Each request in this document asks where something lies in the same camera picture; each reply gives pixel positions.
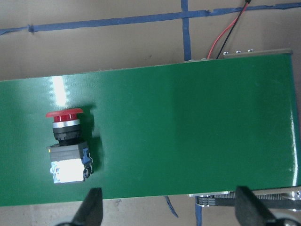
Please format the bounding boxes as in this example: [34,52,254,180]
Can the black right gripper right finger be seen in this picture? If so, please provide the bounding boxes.
[235,186,282,226]

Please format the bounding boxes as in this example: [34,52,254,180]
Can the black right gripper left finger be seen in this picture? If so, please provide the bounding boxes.
[70,188,103,226]

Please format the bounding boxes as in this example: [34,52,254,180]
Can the red push button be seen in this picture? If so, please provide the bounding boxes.
[46,108,93,184]

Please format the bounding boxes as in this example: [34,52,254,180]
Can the green conveyor belt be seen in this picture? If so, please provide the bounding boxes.
[0,54,301,206]

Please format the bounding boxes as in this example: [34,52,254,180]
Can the red black motor wires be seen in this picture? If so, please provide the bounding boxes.
[206,0,253,59]

